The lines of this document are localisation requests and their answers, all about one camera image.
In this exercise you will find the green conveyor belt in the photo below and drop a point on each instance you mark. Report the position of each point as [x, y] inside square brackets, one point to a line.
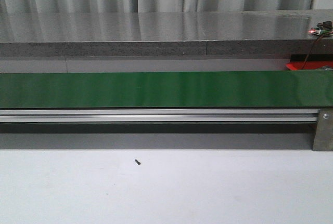
[305, 88]

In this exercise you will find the red plastic tray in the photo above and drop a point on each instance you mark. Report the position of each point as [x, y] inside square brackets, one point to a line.
[310, 65]

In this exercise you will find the small lit circuit board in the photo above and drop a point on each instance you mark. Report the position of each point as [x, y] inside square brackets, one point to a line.
[322, 29]

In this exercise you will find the aluminium conveyor side rail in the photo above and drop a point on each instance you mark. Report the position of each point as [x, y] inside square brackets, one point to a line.
[159, 115]

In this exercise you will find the steel conveyor support bracket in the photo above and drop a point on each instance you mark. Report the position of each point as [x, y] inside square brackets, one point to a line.
[323, 134]

